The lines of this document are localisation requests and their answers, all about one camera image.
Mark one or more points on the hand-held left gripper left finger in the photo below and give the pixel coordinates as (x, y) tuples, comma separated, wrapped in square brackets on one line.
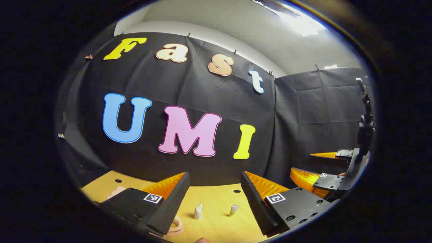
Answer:
[(172, 206)]

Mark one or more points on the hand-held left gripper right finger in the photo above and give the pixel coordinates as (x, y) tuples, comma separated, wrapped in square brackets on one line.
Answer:
[(256, 209)]

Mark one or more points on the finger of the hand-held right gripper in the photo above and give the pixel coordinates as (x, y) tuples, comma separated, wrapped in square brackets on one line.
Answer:
[(314, 180), (332, 161)]

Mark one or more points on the pale green cream tube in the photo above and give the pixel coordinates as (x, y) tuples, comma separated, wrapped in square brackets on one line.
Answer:
[(233, 210)]

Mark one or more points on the white cream tube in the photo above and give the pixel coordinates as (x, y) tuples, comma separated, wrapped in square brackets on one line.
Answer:
[(198, 212)]

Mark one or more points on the pinkish rounded object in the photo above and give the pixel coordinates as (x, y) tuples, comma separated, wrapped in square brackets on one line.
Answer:
[(202, 240)]

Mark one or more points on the black backdrop cloth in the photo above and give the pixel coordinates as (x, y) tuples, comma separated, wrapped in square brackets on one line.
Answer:
[(202, 87)]

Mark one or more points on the ceiling light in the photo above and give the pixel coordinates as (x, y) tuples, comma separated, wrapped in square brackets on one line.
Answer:
[(297, 18)]

